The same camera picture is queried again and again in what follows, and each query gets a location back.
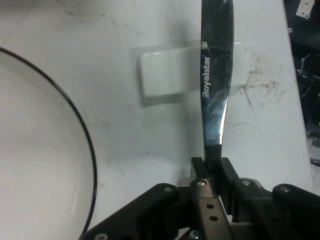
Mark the white metal bracket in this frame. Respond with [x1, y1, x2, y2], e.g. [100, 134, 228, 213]
[295, 0, 314, 19]

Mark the steel table knife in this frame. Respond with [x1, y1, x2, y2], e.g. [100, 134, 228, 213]
[200, 0, 235, 198]

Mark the white plate with black rim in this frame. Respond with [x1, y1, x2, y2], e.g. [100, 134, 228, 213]
[0, 46, 99, 240]

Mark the white cutlery rest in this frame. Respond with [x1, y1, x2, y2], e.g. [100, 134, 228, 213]
[131, 41, 244, 108]

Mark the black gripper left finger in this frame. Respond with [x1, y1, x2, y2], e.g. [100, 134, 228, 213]
[82, 156, 235, 240]

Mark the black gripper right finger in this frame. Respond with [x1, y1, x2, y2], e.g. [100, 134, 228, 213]
[216, 157, 320, 240]

